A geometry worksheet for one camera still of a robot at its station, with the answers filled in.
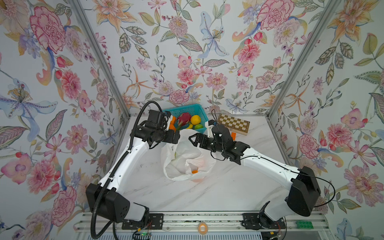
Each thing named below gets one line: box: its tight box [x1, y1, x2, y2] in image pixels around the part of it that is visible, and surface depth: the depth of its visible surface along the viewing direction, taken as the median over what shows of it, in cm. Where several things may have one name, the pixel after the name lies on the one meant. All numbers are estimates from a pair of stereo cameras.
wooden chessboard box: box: [217, 113, 251, 136], surface depth 116 cm
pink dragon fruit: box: [178, 112, 192, 126], surface depth 112 cm
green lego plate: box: [295, 221, 314, 229], surface depth 73 cm
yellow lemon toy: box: [190, 115, 201, 125], surface depth 112 cm
